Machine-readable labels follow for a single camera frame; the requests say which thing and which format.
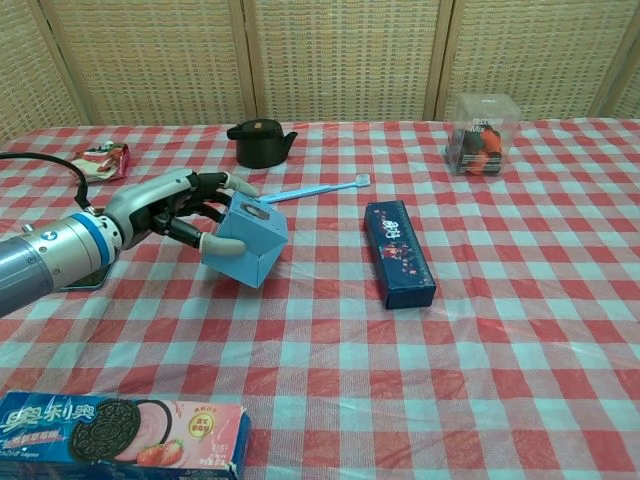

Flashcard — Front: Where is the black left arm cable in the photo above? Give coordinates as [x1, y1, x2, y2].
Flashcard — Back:
[0, 152, 96, 212]

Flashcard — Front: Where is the red white checkered tablecloth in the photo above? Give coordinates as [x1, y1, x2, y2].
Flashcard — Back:
[0, 117, 640, 480]

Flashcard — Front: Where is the light blue toothbrush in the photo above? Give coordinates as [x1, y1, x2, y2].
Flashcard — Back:
[259, 173, 371, 205]

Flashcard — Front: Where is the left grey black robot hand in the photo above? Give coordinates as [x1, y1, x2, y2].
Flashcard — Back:
[102, 168, 261, 256]

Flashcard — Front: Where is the small light blue box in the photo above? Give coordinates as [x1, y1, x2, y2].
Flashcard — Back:
[199, 192, 290, 290]

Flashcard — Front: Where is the red white strawberry pouch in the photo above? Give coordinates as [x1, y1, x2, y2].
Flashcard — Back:
[69, 141, 132, 182]

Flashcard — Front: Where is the woven rattan folding screen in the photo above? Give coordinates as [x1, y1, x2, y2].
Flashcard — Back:
[0, 0, 640, 146]

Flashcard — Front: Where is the long dark blue box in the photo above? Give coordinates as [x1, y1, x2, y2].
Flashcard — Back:
[363, 198, 437, 311]

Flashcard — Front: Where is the Oreo cookie package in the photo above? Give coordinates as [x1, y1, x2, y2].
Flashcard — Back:
[0, 391, 251, 480]

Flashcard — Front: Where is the clear bag of snacks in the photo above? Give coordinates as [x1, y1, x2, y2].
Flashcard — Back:
[446, 93, 521, 177]

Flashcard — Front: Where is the black teapot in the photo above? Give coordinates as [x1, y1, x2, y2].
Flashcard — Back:
[226, 118, 299, 169]

